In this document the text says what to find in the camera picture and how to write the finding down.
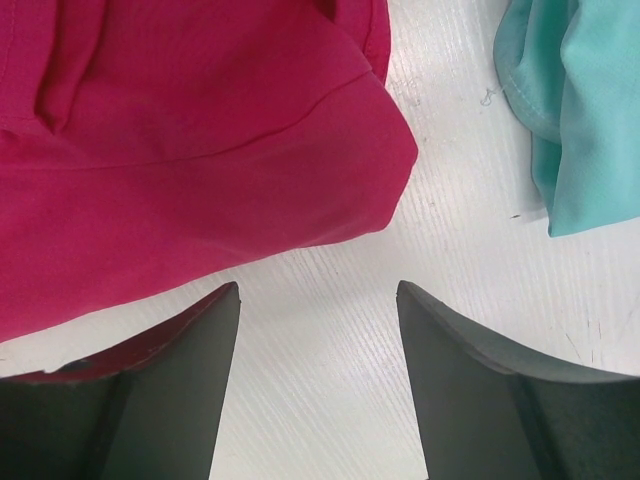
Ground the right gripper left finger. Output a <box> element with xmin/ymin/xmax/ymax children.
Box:
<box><xmin>1</xmin><ymin>282</ymin><xmax>241</xmax><ymax>479</ymax></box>

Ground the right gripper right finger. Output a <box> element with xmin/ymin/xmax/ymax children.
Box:
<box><xmin>396</xmin><ymin>281</ymin><xmax>639</xmax><ymax>479</ymax></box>

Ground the pink t shirt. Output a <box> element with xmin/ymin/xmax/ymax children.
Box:
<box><xmin>1</xmin><ymin>1</ymin><xmax>418</xmax><ymax>341</ymax></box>

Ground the teal folded t shirt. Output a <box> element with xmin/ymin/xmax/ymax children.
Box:
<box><xmin>493</xmin><ymin>1</ymin><xmax>639</xmax><ymax>237</ymax></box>

